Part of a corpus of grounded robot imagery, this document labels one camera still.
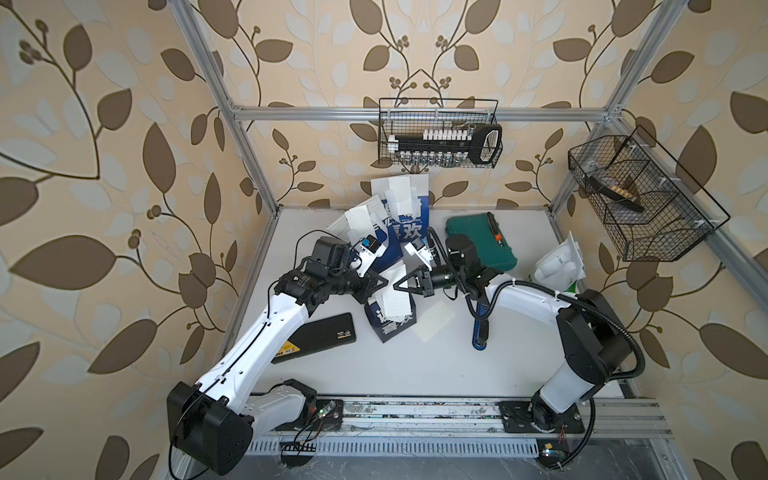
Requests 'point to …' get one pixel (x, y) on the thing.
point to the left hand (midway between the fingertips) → (380, 277)
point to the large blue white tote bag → (407, 228)
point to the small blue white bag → (385, 328)
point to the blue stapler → (481, 329)
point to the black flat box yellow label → (319, 336)
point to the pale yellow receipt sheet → (433, 321)
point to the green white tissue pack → (560, 267)
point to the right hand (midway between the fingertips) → (395, 287)
